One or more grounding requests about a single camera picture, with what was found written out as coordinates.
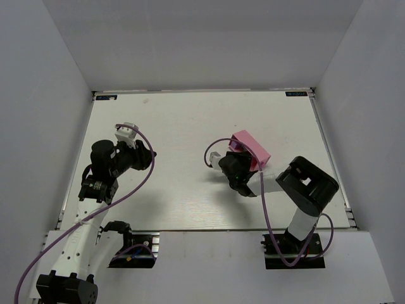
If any pink plastic box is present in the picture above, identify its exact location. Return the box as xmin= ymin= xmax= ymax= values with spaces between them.
xmin=228 ymin=130 xmax=271 ymax=172

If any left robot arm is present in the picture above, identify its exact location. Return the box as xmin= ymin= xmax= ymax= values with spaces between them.
xmin=35 ymin=139 xmax=156 ymax=303

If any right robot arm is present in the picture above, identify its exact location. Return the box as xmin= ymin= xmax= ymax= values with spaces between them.
xmin=209 ymin=152 xmax=339 ymax=249

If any left blue table label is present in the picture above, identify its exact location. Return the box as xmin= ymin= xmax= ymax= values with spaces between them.
xmin=95 ymin=95 xmax=118 ymax=100

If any blue table label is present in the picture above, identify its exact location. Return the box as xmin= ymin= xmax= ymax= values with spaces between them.
xmin=95 ymin=95 xmax=118 ymax=100
xmin=285 ymin=91 xmax=308 ymax=97

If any right blue table label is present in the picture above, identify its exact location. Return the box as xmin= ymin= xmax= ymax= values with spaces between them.
xmin=285 ymin=91 xmax=308 ymax=97

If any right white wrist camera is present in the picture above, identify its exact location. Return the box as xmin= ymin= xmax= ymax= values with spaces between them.
xmin=209 ymin=151 xmax=223 ymax=171

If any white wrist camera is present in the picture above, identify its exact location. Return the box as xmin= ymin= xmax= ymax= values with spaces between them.
xmin=115 ymin=122 xmax=139 ymax=149
xmin=209 ymin=151 xmax=223 ymax=171

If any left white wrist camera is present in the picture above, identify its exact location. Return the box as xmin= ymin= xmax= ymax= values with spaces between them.
xmin=115 ymin=122 xmax=139 ymax=149

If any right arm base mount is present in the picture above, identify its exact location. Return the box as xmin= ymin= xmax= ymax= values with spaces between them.
xmin=261 ymin=233 xmax=325 ymax=270

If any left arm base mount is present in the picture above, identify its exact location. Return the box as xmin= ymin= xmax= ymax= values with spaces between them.
xmin=103 ymin=221 xmax=159 ymax=269

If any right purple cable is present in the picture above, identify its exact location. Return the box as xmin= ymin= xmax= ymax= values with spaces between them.
xmin=204 ymin=137 xmax=335 ymax=267

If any purple cable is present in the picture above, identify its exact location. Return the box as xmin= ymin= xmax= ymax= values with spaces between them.
xmin=14 ymin=122 xmax=156 ymax=304
xmin=204 ymin=137 xmax=335 ymax=267

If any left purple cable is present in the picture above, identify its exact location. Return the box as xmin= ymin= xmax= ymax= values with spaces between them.
xmin=14 ymin=122 xmax=156 ymax=304

